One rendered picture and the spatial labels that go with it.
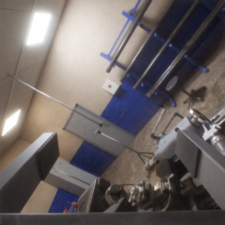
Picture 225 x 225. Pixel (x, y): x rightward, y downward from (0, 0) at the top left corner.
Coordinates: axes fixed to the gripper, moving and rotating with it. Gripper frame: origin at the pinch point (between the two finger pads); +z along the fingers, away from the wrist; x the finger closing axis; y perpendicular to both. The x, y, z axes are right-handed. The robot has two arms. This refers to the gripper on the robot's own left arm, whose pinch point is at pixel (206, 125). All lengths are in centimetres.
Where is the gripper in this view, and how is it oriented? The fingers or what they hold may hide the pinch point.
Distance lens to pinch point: 133.0
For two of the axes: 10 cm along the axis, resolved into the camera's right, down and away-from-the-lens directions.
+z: 1.0, -4.9, 8.7
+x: -5.1, 7.3, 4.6
